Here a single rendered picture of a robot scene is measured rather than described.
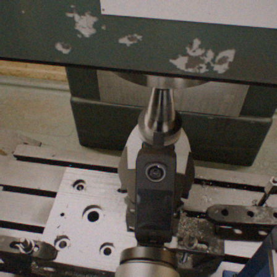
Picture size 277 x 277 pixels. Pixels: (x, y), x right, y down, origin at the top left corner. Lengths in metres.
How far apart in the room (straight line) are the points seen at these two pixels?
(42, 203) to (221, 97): 0.60
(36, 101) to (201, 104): 0.86
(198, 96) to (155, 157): 0.68
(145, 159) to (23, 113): 1.26
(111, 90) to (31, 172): 0.35
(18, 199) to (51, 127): 0.62
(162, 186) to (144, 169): 0.03
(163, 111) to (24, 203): 0.57
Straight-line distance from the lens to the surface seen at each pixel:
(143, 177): 0.36
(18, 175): 0.97
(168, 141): 0.46
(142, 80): 0.31
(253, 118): 1.13
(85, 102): 1.14
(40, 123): 1.51
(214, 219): 0.79
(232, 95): 1.02
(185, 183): 0.43
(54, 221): 0.76
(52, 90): 1.64
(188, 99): 1.03
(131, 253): 0.39
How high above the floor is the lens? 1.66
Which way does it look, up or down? 51 degrees down
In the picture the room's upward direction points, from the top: straight up
